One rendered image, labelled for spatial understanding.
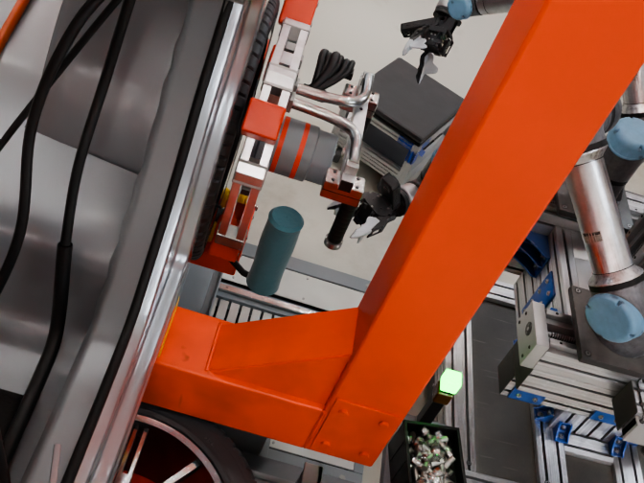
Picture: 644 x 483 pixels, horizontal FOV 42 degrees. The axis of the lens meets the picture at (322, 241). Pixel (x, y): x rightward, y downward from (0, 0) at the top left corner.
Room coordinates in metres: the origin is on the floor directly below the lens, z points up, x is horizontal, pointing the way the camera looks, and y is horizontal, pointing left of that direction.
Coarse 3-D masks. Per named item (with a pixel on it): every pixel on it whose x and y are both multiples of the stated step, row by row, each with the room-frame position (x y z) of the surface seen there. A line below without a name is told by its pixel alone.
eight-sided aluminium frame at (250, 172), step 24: (288, 24) 1.67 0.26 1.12; (288, 48) 1.81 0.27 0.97; (288, 72) 1.50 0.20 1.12; (264, 96) 1.44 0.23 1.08; (288, 96) 1.46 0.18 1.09; (240, 168) 1.33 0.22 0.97; (264, 168) 1.34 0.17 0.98; (240, 192) 1.63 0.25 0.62; (216, 240) 1.32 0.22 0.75; (240, 240) 1.33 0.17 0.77
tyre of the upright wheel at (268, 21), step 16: (272, 0) 1.66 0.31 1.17; (272, 16) 1.60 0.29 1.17; (272, 32) 1.82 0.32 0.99; (256, 48) 1.47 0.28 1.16; (256, 64) 1.45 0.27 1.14; (240, 96) 1.38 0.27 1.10; (240, 112) 1.36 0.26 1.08; (224, 144) 1.31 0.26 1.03; (224, 160) 1.30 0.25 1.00; (224, 192) 1.65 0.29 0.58; (208, 208) 1.26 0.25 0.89; (208, 224) 1.27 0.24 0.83; (192, 256) 1.30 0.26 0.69
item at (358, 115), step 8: (360, 88) 1.76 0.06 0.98; (360, 112) 1.67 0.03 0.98; (352, 120) 1.64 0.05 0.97; (360, 120) 1.64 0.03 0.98; (360, 128) 1.61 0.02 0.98; (344, 160) 1.48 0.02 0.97; (344, 176) 1.42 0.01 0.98; (352, 176) 1.43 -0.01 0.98; (344, 184) 1.41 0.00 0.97; (352, 184) 1.41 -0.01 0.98
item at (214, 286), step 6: (216, 270) 1.76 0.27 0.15; (216, 276) 1.74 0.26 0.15; (210, 282) 1.71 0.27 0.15; (216, 282) 1.72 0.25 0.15; (210, 288) 1.69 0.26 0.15; (216, 288) 1.69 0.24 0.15; (210, 294) 1.66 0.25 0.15; (216, 294) 1.66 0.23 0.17; (204, 300) 1.64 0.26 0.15; (210, 300) 1.64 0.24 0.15; (204, 306) 1.61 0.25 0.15; (210, 306) 1.62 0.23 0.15; (204, 312) 1.59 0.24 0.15; (210, 312) 1.58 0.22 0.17
